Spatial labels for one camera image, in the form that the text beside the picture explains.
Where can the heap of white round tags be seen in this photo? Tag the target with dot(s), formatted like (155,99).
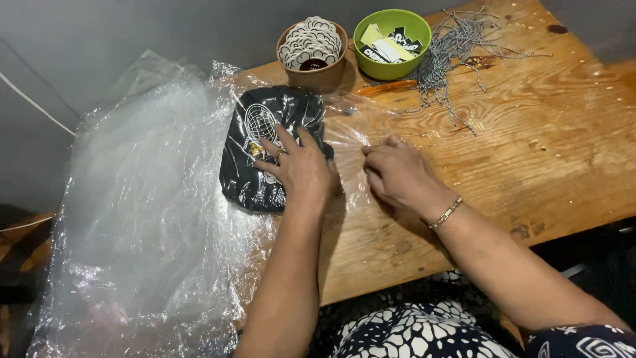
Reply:
(310,42)

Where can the black garment globe print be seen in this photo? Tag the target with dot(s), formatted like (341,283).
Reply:
(278,107)

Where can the person's left hand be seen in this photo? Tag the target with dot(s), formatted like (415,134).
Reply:
(303,169)

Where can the heap of paper labels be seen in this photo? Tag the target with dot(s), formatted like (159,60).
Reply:
(390,47)

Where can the person's right fingers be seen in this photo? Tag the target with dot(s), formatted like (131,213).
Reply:
(380,154)

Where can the brown patterned cloth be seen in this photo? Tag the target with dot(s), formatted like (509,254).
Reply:
(22,248)

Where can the pile of clear plastic bags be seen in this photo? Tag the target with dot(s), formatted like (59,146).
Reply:
(144,209)

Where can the clear plastic packing bag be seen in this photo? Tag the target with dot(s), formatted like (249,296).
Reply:
(348,134)

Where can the orange pen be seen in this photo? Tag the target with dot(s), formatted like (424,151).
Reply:
(387,86)

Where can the brown paper bowl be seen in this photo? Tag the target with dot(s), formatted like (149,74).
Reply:
(318,77)

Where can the person's right hand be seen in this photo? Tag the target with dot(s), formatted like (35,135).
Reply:
(402,174)

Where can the person's navy white patterned dress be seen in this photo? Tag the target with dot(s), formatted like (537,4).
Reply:
(422,333)

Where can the green plastic bowl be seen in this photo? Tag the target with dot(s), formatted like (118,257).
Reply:
(392,67)

